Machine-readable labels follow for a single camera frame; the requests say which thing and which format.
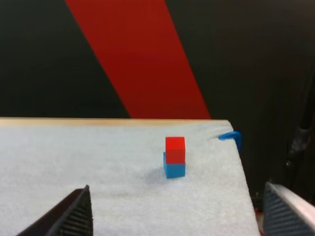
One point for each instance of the red cube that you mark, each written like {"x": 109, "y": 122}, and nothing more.
{"x": 175, "y": 150}

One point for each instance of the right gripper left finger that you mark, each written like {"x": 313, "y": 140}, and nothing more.
{"x": 70, "y": 216}

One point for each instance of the blue cube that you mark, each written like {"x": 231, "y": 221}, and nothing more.
{"x": 174, "y": 170}

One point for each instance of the blue clip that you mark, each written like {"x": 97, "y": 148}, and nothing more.
{"x": 233, "y": 136}

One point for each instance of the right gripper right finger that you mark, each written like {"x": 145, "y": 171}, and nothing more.
{"x": 283, "y": 214}

